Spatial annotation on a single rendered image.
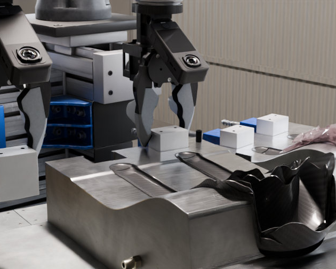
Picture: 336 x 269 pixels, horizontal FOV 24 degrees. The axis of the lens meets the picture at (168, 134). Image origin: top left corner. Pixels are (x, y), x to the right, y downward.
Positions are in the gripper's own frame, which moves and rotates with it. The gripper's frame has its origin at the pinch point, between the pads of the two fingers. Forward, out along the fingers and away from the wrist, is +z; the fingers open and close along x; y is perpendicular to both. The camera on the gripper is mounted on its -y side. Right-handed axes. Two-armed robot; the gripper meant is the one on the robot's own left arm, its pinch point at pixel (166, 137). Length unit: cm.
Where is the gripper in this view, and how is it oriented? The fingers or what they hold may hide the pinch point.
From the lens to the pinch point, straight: 118.1
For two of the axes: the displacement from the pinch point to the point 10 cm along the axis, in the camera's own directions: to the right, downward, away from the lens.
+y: -5.3, -2.2, 8.2
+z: 0.0, 9.7, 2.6
